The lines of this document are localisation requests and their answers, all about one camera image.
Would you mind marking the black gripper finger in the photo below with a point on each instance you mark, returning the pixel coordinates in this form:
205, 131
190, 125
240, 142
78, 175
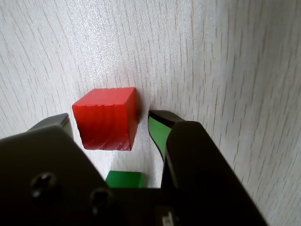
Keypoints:
42, 164

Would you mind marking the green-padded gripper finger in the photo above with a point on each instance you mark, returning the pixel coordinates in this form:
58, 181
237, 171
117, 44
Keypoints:
200, 169

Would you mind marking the red wooden cube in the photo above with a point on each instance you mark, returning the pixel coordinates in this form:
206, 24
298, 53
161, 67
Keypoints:
103, 122

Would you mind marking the green wooden cube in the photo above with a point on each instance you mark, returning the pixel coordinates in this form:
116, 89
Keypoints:
124, 180

